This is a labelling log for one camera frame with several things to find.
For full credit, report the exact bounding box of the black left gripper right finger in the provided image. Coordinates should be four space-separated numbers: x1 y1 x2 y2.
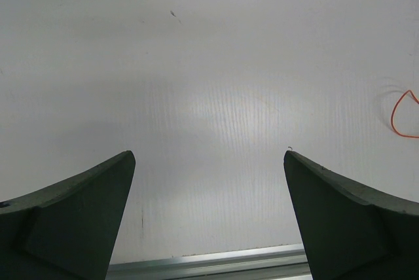
283 150 418 279

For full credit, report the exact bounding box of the bundle of wires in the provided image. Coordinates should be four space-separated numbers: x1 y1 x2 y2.
391 89 419 139

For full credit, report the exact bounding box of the aluminium mounting rail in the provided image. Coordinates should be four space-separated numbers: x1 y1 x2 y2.
106 244 312 279

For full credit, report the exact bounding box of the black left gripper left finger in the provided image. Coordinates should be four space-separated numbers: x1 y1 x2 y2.
1 150 136 279

